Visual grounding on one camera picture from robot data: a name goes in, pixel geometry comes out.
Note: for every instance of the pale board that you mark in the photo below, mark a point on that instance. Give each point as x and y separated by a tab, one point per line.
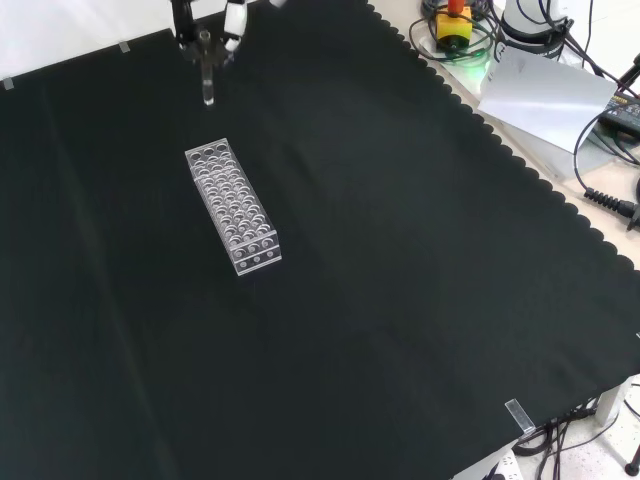
545	95

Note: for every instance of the yellow stop button box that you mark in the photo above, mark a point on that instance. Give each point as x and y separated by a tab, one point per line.
454	27

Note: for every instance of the black power adapter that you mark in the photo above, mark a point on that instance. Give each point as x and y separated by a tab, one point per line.
624	112

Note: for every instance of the clear plastic test tube rack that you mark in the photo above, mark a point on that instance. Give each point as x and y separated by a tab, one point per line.
230	205

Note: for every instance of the white power strip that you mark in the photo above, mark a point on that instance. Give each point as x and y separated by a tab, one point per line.
505	466

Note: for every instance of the grey tape piece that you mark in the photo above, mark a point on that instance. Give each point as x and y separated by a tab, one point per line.
7	83
124	48

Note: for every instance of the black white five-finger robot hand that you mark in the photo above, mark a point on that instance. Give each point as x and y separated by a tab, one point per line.
231	22

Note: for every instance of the black tripod leg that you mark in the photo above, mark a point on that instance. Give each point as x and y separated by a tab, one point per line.
629	72

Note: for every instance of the white table leg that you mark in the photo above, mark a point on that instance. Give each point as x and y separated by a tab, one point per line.
611	402

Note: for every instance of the clear glass test tube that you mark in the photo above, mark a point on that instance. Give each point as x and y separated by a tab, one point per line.
208	82

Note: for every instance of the black bench cloth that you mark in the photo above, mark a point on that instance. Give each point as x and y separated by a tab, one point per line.
350	280

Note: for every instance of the clear tape strip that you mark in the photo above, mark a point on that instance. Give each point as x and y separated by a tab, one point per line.
520	416

